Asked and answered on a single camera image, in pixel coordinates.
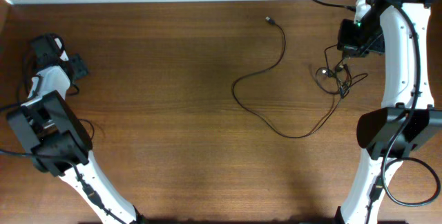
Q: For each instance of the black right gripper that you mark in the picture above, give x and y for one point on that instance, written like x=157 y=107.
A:
x=350 y=39

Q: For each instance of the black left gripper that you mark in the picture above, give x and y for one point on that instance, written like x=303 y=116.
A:
x=79 y=67

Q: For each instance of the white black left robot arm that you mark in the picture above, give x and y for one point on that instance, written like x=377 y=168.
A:
x=52 y=136

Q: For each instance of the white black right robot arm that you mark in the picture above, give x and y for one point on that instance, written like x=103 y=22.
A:
x=407 y=118

